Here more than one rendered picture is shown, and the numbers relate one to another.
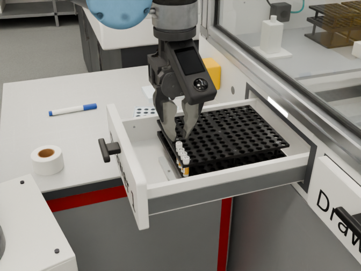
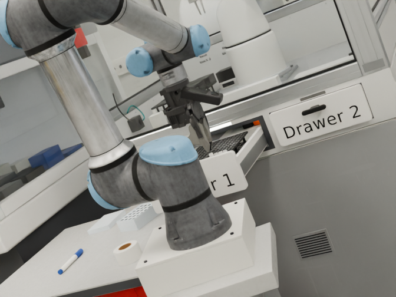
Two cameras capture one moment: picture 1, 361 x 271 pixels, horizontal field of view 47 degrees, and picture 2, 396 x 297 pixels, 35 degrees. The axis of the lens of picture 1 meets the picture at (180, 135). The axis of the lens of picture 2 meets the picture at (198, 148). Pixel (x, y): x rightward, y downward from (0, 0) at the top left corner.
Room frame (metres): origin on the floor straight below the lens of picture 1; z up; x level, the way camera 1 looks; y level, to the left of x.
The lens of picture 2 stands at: (-0.54, 1.30, 1.29)
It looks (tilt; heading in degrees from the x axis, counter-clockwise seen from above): 11 degrees down; 314
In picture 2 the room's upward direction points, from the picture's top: 23 degrees counter-clockwise
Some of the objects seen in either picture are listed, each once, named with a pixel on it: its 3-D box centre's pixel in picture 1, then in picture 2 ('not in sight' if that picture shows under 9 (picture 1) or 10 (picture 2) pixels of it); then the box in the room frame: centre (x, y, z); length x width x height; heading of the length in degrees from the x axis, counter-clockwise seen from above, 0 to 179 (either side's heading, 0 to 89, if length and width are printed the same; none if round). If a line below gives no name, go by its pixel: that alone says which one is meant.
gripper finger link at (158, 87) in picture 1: (166, 98); (195, 122); (0.65, 0.02, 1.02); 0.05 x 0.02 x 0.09; 111
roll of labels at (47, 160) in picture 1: (47, 159); (128, 253); (0.79, 0.31, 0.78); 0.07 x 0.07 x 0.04
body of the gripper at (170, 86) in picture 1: (173, 59); (182, 104); (0.68, 0.01, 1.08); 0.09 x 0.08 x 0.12; 21
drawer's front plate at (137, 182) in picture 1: (125, 159); (193, 182); (0.66, 0.11, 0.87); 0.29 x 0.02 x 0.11; 18
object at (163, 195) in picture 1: (223, 145); (217, 159); (0.73, -0.09, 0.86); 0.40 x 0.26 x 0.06; 108
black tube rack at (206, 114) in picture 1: (219, 144); (215, 159); (0.73, -0.08, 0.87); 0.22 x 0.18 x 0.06; 108
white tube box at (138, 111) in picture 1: (156, 119); (139, 216); (0.99, 0.07, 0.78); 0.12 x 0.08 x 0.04; 90
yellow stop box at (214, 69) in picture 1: (207, 74); not in sight; (1.07, -0.08, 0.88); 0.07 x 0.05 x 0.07; 18
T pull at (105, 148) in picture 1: (110, 149); not in sight; (0.66, 0.13, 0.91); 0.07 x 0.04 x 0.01; 18
